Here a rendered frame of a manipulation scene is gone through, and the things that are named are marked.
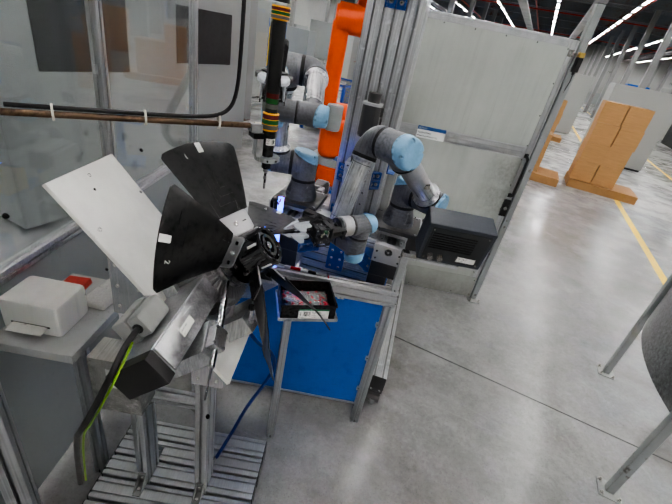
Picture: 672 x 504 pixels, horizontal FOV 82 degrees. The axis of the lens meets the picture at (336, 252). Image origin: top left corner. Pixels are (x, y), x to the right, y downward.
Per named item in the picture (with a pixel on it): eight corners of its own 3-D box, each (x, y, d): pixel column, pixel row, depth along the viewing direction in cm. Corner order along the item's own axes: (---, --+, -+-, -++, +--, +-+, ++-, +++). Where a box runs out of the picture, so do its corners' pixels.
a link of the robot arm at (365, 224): (376, 238, 146) (381, 218, 142) (352, 242, 140) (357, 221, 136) (364, 228, 151) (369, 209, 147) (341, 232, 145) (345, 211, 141)
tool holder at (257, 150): (252, 164, 102) (255, 126, 97) (243, 155, 107) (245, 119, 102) (283, 164, 107) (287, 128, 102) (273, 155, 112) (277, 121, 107)
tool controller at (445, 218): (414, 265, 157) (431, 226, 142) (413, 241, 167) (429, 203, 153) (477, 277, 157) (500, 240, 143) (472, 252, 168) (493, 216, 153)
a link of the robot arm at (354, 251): (346, 249, 158) (351, 225, 152) (366, 262, 151) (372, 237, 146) (332, 253, 153) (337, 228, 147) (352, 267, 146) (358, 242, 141)
